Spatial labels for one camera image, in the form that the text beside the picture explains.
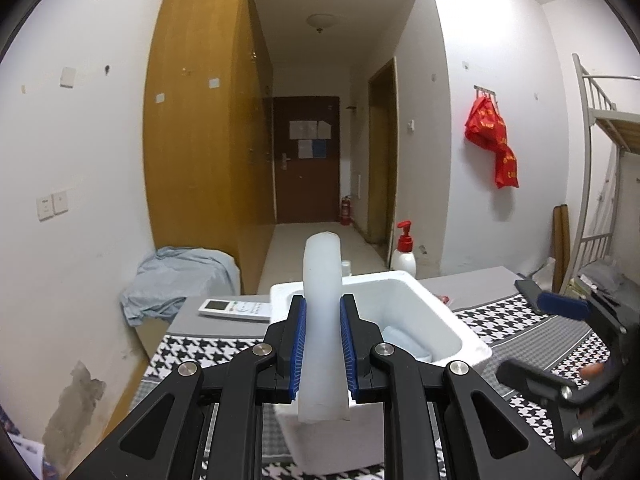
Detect white pump bottle red cap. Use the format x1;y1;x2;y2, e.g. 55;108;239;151
390;221;419;279

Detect houndstooth tablecloth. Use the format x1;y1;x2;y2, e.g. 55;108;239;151
127;290;640;480

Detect light blue cloth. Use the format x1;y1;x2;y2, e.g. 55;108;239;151
120;246;241;328

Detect dark brown door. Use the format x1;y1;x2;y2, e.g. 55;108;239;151
272;95;342;225

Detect wooden wardrobe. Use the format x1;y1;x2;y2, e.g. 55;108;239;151
142;0;276;297

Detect white foam box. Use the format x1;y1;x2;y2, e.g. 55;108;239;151
270;270;494;474

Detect wooden boards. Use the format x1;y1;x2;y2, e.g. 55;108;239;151
552;204;571;287

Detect grey bedding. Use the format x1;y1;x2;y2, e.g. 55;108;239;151
575;255;628;302

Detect metal bunk bed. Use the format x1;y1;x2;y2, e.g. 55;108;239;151
562;52;640;302

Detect blue patterned blanket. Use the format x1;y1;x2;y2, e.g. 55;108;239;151
0;404;46;480

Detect white remote control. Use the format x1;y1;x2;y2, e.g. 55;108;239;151
198;298;274;322

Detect red printed bag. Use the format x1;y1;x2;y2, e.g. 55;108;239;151
465;97;507;151
495;142;519;190

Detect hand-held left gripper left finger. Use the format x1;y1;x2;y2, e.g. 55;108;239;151
70;295;307;480

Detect grey table cover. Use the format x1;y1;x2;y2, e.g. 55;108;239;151
165;266;533;342

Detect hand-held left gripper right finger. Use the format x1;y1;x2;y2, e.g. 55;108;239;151
340;294;576;480

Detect ceiling lamp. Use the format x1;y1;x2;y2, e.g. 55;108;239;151
306;14;339;34

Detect light blue face mask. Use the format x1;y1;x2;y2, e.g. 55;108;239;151
379;326;434;361

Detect wooden side door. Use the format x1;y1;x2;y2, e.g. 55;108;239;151
367;57;399;257

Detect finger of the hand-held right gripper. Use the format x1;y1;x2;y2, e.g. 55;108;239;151
536;290;630;335
494;357;609;411

